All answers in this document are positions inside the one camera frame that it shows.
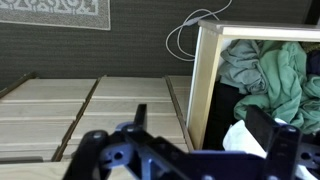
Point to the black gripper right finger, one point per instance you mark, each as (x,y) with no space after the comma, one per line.
(286,150)

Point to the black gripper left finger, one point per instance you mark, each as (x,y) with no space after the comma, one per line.
(133,150)

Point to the white towel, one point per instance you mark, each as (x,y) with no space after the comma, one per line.
(240,138)

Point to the bright green cloth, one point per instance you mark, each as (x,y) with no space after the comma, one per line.
(286,83)

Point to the black cloth in drawer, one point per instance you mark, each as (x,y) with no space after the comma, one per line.
(221,113)

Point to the small navy garment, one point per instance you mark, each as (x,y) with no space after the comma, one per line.
(314,63)

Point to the grey-green cloth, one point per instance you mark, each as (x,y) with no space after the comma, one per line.
(241,66)

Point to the open light wood drawer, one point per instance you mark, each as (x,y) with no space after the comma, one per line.
(208,66)

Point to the grey patterned rug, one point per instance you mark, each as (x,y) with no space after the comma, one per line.
(56,10)

